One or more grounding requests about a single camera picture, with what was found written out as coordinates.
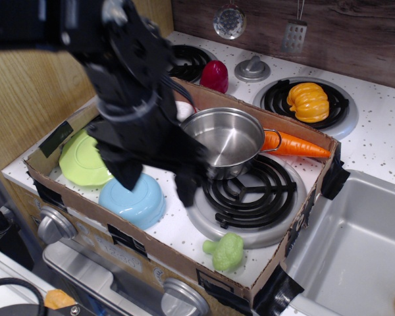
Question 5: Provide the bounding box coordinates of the hanging metal strainer ladle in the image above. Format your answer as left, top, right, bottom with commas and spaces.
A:
213, 1, 247, 40

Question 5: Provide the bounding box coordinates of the back left stove burner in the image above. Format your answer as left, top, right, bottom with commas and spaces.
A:
168, 45, 217, 83

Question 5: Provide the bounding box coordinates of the silver stove top knob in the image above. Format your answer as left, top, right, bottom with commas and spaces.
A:
234, 56, 271, 83

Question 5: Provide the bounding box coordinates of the front right stove burner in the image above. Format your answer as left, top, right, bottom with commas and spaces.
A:
187, 154, 307, 249

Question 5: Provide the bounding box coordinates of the orange toy carrot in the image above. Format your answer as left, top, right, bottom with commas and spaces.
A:
262, 129, 330, 158

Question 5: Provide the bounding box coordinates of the cardboard fence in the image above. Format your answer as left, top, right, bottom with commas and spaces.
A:
25, 81, 342, 315

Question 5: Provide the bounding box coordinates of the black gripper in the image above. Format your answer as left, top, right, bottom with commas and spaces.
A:
86, 95, 211, 208

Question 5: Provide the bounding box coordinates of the white toy food piece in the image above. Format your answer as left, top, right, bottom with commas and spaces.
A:
175, 101, 196, 122

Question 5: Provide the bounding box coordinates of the hanging metal grater spatula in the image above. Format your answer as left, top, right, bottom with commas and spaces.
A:
280, 0, 307, 54

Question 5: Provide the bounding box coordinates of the green plastic plate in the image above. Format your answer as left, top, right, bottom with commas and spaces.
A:
59, 128, 113, 186

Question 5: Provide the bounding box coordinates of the stove burner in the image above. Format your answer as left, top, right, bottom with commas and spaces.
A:
252, 76, 359, 140
187, 154, 307, 249
168, 45, 217, 83

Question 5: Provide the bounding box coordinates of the left silver oven knob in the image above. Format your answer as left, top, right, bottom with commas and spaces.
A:
38, 206, 77, 244

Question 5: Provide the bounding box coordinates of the silver oven knob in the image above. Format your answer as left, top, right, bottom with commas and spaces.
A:
161, 278, 210, 316
38, 206, 77, 244

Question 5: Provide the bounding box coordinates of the back right stove burner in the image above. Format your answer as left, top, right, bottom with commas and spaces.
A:
252, 76, 359, 140

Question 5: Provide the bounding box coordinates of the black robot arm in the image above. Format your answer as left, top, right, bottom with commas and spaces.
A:
0, 1, 209, 207

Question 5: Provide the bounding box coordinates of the red toy pepper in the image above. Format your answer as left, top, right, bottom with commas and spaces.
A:
200, 60, 228, 93

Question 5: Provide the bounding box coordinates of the grey toy sink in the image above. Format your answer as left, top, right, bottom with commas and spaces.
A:
285, 171, 395, 315

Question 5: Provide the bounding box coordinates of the yellow toy pumpkin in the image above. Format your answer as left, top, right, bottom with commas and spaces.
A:
287, 82, 330, 123

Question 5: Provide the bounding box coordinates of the right silver oven knob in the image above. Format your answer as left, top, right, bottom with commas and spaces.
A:
161, 278, 210, 316

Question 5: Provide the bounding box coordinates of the green toy broccoli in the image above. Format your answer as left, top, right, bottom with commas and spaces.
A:
202, 232, 244, 271

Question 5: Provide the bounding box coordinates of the black cable bottom left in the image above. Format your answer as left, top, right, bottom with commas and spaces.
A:
0, 277, 47, 316

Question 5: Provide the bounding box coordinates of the stainless steel pot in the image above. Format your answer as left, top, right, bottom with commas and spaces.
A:
181, 107, 282, 180

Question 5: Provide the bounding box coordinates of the silver oven door handle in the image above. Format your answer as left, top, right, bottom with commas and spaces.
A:
43, 242, 163, 315

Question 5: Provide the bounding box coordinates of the orange toy at bottom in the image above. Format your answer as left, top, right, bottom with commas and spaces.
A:
44, 289, 76, 310

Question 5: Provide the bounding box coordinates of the blue plastic bowl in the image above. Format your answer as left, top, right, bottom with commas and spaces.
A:
98, 173, 166, 230

